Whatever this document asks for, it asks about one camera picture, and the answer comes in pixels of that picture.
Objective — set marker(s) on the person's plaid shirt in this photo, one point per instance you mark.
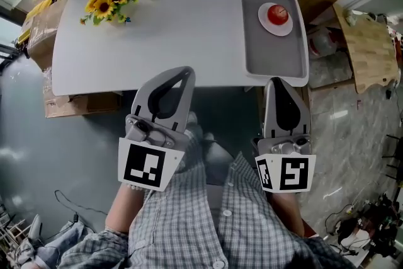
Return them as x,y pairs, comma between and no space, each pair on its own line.
176,223

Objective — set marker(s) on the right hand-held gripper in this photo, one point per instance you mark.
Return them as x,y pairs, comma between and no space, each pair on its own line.
296,173

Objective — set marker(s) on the small white object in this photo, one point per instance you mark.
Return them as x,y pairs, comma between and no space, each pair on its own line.
352,18

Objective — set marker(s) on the grey rectangular tray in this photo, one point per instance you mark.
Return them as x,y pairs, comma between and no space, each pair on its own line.
270,53

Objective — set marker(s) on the taped cardboard box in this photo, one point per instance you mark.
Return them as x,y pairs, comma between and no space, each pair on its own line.
41,34

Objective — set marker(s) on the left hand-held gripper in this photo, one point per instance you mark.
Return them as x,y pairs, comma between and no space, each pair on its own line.
145,163

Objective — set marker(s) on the yellow sunflower bouquet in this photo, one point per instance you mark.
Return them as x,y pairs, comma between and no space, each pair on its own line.
105,3

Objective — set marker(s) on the red apple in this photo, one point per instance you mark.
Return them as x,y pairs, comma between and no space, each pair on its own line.
277,15

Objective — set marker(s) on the yellow bag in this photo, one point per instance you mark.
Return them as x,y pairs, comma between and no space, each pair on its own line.
41,8

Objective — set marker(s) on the white plate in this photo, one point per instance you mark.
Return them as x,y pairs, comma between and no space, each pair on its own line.
277,31

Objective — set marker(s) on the clear plastic bag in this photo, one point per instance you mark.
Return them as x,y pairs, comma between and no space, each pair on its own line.
322,42

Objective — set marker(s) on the flat cardboard box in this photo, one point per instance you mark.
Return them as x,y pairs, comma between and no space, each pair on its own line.
78,105

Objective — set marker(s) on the person's right forearm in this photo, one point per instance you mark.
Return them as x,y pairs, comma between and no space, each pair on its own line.
288,214

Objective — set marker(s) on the wooden block table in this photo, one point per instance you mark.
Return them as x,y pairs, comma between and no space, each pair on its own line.
371,53

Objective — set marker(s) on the person's left forearm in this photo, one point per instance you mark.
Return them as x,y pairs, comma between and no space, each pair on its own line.
126,208

